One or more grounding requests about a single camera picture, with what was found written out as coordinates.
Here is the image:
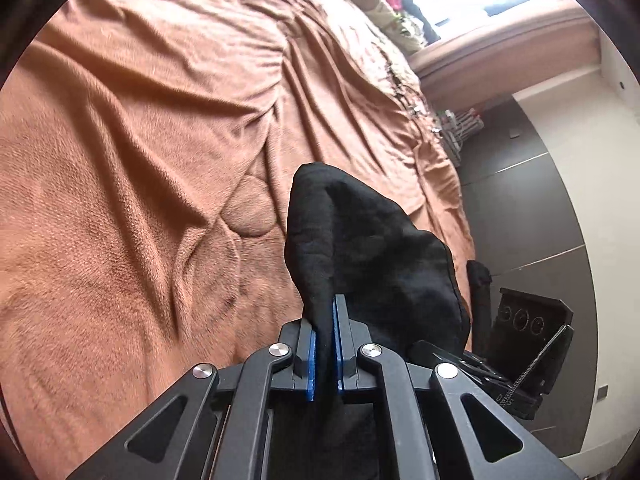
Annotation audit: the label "black pants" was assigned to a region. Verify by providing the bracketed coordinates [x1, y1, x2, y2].
[269, 162, 471, 479]

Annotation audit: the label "items on floor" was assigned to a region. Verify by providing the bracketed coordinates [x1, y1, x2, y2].
[436, 108, 485, 167]

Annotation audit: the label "pink window sill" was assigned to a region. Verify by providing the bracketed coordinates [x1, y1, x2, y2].
[409, 0, 601, 112]

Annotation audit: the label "brown bed blanket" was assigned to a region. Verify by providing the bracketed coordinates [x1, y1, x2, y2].
[1, 0, 475, 479]

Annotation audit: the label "patterned pillow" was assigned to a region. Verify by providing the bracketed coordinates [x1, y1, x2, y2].
[284, 0, 432, 53]

